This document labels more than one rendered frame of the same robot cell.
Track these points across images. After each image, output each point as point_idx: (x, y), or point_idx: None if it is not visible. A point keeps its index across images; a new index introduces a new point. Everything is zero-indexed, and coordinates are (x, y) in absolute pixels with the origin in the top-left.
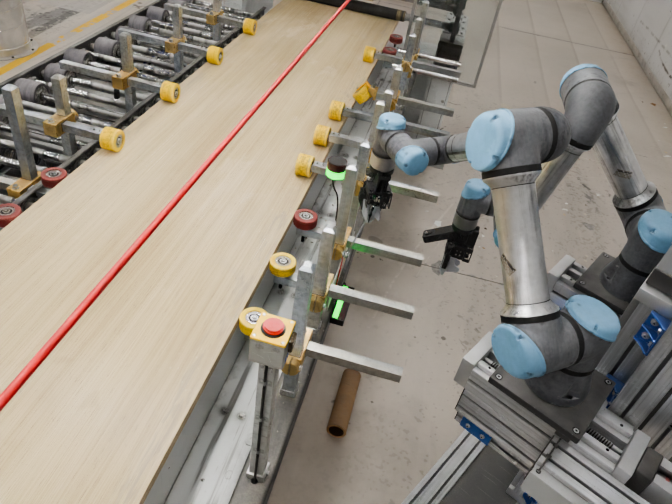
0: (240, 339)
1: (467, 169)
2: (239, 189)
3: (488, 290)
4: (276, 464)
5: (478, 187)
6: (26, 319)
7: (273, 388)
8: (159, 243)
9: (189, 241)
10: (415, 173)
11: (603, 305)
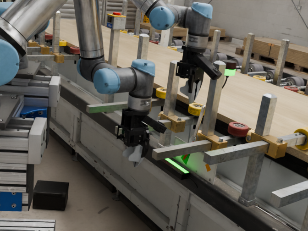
0: (182, 139)
1: None
2: (288, 124)
3: None
4: (105, 114)
5: (140, 59)
6: None
7: (109, 45)
8: (242, 96)
9: (238, 100)
10: None
11: (5, 6)
